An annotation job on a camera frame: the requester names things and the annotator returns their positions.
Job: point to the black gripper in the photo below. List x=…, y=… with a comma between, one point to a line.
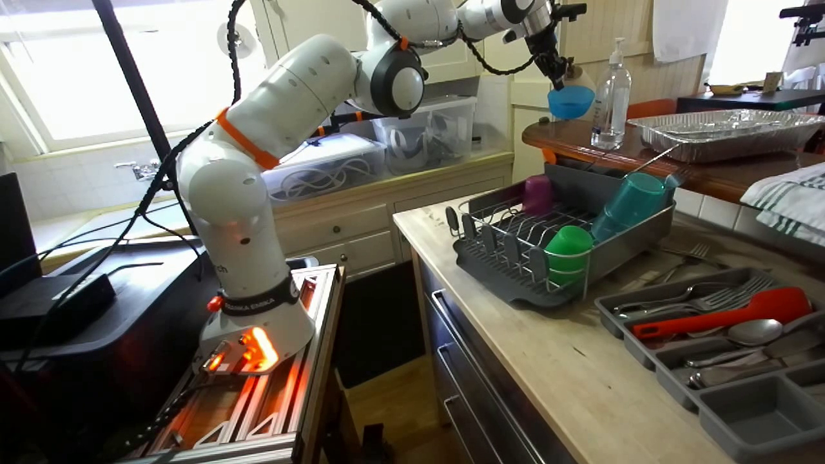
x=545, y=44

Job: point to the blue plastic bowl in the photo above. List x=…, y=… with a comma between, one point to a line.
x=570, y=105

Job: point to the orange spatula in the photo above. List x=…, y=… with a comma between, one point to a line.
x=775, y=306

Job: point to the aluminium robot base cart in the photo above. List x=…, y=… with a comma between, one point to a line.
x=260, y=413

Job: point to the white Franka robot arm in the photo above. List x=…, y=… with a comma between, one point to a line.
x=234, y=214

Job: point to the grey steel dish rack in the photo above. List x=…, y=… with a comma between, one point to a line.
x=507, y=286

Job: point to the purple plastic cup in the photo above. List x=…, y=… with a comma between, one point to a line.
x=538, y=196

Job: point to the white hanging cloth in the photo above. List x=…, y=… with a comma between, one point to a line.
x=687, y=30

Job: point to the teal plastic cup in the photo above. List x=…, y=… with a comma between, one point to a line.
x=634, y=202

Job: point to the clear plastic storage bin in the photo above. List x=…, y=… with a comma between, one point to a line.
x=422, y=146

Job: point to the green plastic cup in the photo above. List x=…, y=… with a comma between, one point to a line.
x=569, y=248

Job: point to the aluminium foil tray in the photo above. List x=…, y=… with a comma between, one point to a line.
x=730, y=130

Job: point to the white drawer cabinet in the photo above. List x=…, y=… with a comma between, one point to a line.
x=362, y=228

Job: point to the white green striped towel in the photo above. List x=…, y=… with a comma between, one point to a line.
x=790, y=202

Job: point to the silver metal fork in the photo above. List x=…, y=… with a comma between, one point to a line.
x=723, y=300

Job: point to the silver metal spoon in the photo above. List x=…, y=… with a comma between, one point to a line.
x=756, y=330

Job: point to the silver table knife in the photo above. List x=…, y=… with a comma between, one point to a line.
x=730, y=357

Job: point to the grey counter drawers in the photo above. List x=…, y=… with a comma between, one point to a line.
x=482, y=404

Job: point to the small silver teaspoon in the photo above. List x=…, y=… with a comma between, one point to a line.
x=717, y=378

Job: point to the grey cutlery tray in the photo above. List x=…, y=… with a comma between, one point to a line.
x=756, y=413

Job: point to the black diagonal pole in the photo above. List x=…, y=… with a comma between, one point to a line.
x=133, y=81

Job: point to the bright window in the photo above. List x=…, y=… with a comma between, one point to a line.
x=69, y=85

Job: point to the black flat box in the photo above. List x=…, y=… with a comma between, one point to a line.
x=54, y=312

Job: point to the black equipment case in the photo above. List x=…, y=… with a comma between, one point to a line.
x=87, y=387

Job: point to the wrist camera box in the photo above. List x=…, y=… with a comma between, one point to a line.
x=569, y=10

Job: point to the black camera on stand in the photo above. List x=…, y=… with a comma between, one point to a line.
x=804, y=16

